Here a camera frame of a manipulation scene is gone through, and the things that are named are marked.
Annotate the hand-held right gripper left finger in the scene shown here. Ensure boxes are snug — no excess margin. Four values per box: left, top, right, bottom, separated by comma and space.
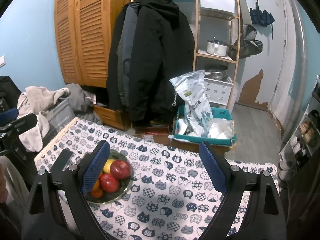
21, 140, 110, 240

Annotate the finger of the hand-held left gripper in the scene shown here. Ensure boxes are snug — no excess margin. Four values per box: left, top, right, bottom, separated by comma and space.
0, 113, 38, 137
0, 108, 19, 121

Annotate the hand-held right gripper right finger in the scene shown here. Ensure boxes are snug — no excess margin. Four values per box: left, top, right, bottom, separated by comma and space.
199, 141, 287, 240

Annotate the red apple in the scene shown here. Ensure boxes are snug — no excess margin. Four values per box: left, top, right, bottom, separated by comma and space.
99, 174, 120, 193
110, 160, 132, 180

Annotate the large orange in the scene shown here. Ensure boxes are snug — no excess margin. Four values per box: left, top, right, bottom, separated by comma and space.
90, 171, 104, 198

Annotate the green glass bowl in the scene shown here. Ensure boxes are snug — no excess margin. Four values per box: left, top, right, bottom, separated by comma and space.
85, 149, 133, 204

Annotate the black bag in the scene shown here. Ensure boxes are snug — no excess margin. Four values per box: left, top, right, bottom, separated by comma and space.
0, 76, 22, 120

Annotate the black smartphone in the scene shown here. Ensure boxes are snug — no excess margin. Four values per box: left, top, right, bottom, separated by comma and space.
55, 149, 73, 178

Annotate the clear plastic bag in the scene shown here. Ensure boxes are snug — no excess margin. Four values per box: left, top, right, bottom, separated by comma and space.
207, 119, 235, 140

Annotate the grey tote bag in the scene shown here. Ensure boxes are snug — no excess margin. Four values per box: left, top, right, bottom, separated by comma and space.
48, 99, 77, 141

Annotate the cat-printed tablecloth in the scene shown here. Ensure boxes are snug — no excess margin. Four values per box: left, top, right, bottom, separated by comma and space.
34, 117, 279, 240

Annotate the teal plastic crate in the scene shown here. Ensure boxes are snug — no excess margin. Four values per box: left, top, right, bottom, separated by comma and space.
174, 105, 237, 147

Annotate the wooden drawer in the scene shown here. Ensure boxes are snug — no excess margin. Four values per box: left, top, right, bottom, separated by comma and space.
94, 104, 125, 131

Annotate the dark grey sweatshirt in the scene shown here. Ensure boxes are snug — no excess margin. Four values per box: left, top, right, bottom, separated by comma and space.
66, 84, 103, 126

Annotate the flat cardboard box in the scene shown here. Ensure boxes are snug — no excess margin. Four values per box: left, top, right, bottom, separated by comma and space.
142, 126, 173, 146

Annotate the printed white plastic bag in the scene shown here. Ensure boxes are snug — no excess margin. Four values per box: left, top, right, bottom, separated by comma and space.
169, 70, 214, 137

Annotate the white perforated crate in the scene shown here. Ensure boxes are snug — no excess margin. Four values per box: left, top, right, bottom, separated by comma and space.
204, 76, 234, 107

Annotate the steel pot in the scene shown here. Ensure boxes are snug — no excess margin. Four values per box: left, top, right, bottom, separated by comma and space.
204, 65, 229, 80

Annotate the row of shoes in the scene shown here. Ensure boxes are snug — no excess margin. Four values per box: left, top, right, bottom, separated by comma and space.
278, 109, 320, 180

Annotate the metal shoe rack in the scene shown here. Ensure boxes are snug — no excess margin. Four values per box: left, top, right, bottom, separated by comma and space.
278, 90, 320, 182

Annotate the wooden louvered wardrobe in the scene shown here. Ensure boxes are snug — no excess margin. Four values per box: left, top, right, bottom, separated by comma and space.
54, 0, 131, 88

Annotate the metal cooking pot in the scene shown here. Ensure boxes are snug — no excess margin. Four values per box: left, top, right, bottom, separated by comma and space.
206, 39, 228, 57

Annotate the black hooded jacket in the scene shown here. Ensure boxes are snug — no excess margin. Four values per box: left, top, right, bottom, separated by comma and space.
106, 0, 195, 128

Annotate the olive hanging bag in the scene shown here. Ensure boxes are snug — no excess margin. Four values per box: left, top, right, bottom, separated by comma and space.
234, 25, 264, 60

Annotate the white door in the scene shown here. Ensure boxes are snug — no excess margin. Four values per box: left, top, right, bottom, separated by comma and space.
268, 0, 288, 128

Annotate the grey jacket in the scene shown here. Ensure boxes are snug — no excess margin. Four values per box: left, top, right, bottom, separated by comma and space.
116, 5, 136, 105

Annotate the wooden shelf rack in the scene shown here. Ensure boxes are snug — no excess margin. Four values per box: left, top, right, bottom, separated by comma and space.
192, 0, 242, 111

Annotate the navy folded umbrella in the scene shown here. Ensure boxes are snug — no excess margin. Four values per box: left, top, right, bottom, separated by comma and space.
249, 6, 275, 28

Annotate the white storage box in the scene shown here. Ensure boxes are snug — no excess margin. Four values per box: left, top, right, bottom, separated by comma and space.
198, 0, 236, 13

